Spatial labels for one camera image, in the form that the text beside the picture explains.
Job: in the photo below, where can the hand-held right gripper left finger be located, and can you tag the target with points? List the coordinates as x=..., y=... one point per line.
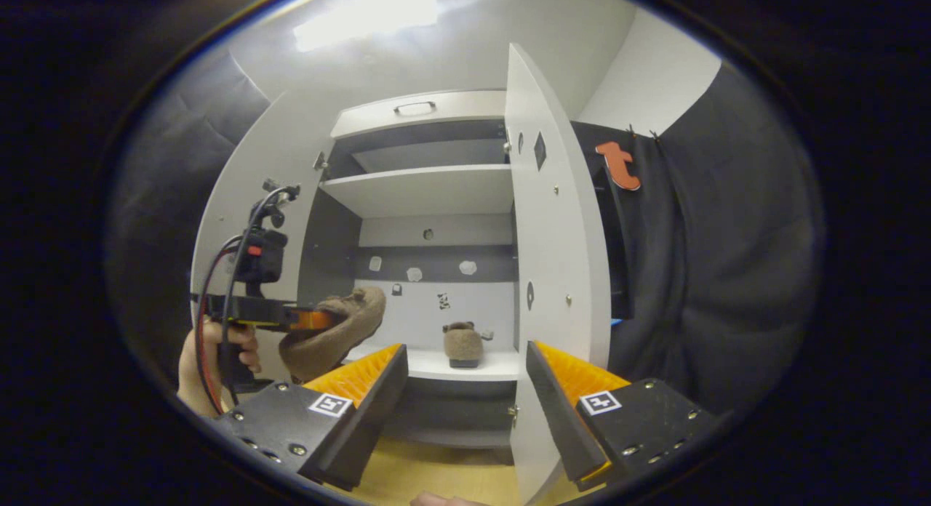
x=367, y=426

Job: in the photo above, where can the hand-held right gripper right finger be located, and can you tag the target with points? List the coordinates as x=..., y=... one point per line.
x=564, y=419

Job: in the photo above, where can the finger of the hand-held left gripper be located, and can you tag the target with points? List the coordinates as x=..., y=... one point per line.
x=316, y=319

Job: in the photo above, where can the brown fuzzy shoe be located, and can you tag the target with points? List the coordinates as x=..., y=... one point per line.
x=327, y=350
x=463, y=344

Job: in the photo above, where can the white shoe cabinet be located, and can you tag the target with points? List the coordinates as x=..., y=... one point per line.
x=429, y=317

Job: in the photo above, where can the white cabinet shelf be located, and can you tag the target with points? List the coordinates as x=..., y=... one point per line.
x=422, y=190

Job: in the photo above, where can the white cabinet drawer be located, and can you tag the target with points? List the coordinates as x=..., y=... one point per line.
x=465, y=110

